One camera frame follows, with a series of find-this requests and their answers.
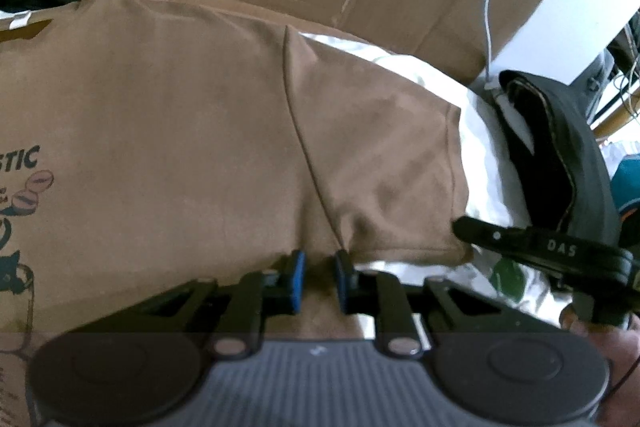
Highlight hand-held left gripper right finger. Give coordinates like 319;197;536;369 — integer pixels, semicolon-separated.
333;249;538;358

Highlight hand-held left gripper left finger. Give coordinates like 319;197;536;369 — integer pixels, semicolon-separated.
100;250;307;362

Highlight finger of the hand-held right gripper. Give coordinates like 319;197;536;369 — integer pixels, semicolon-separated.
451;215;532;259

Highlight brown printed t-shirt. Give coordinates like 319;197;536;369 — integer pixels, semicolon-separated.
0;0;475;427

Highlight person's right hand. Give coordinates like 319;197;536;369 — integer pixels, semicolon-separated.
559;304;640;409

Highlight white patterned bedsheet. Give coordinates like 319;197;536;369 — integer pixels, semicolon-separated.
297;31;577;340

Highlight black folded garment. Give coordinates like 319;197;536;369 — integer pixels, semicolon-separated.
496;68;622;249

